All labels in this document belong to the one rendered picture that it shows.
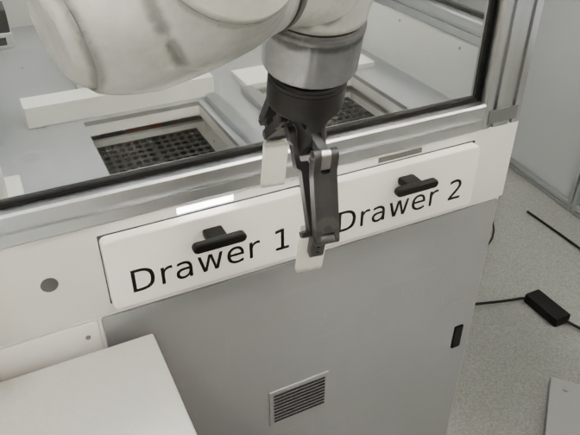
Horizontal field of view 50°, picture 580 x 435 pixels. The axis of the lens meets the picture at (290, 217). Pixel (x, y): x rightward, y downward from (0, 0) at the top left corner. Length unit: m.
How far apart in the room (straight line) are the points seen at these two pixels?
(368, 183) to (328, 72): 0.42
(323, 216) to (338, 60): 0.15
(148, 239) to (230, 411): 0.42
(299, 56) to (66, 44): 0.22
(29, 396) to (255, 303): 0.34
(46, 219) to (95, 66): 0.44
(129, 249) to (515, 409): 1.32
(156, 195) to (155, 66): 0.46
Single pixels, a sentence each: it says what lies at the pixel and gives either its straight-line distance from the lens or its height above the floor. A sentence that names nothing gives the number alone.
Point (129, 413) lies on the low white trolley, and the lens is 0.83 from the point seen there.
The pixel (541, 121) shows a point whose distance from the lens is 2.83.
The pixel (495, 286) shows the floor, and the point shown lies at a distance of 2.27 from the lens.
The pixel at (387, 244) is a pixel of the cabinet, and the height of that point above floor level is 0.77.
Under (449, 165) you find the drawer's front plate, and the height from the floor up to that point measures 0.91.
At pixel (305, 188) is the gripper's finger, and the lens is 0.62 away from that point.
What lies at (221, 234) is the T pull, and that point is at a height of 0.91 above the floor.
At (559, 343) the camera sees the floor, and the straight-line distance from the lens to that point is 2.12.
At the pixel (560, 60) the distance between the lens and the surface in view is 2.72.
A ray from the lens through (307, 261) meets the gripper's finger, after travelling 0.68.
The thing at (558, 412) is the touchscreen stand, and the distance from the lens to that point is 1.89.
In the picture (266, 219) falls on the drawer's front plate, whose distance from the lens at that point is 0.88.
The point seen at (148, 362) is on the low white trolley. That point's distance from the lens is 0.88.
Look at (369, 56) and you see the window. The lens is 0.90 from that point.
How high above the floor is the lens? 1.39
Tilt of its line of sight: 34 degrees down
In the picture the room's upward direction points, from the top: straight up
